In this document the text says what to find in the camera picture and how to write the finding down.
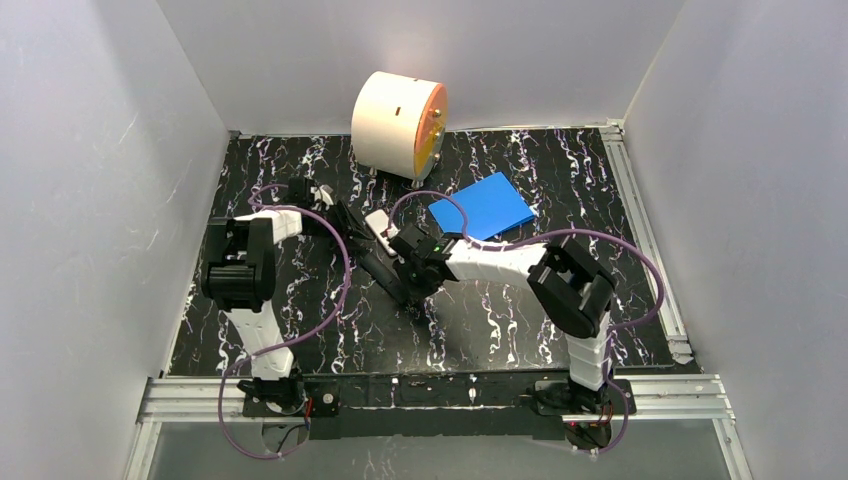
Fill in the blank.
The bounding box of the white remote control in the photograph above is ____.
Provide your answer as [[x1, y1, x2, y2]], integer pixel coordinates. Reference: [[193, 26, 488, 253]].
[[365, 209, 398, 257]]

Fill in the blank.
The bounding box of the black remote control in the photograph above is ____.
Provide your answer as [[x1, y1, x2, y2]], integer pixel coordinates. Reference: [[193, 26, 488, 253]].
[[357, 250, 409, 305]]

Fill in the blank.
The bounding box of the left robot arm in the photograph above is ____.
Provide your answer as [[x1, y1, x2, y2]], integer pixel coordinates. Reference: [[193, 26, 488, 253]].
[[201, 176, 374, 382]]

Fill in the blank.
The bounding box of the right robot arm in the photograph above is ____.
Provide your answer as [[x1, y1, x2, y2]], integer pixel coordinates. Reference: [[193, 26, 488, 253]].
[[389, 225, 617, 407]]

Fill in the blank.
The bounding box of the blue foam pad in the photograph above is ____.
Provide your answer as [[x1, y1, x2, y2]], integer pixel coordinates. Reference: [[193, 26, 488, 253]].
[[451, 172, 535, 240]]

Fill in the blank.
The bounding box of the white cylinder orange face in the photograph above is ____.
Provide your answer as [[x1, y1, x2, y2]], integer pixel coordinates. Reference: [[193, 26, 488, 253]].
[[351, 71, 449, 187]]

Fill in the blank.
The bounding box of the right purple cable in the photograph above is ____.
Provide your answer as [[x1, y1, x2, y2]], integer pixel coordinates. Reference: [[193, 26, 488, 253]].
[[387, 190, 666, 455]]

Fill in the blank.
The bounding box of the purple cable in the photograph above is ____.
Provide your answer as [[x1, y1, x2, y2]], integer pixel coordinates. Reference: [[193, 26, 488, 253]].
[[387, 190, 666, 455], [217, 183, 354, 460]]

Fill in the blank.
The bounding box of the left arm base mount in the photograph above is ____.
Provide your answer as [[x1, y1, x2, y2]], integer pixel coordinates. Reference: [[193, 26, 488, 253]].
[[236, 377, 341, 419]]

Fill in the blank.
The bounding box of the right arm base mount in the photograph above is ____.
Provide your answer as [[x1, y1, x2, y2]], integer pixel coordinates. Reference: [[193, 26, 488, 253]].
[[530, 379, 637, 419]]

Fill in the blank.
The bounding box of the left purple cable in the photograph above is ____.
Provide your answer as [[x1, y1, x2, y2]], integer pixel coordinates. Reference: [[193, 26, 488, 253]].
[[217, 183, 354, 460]]

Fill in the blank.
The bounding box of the aluminium frame rail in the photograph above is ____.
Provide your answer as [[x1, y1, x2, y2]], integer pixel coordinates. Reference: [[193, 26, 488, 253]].
[[600, 119, 750, 479]]

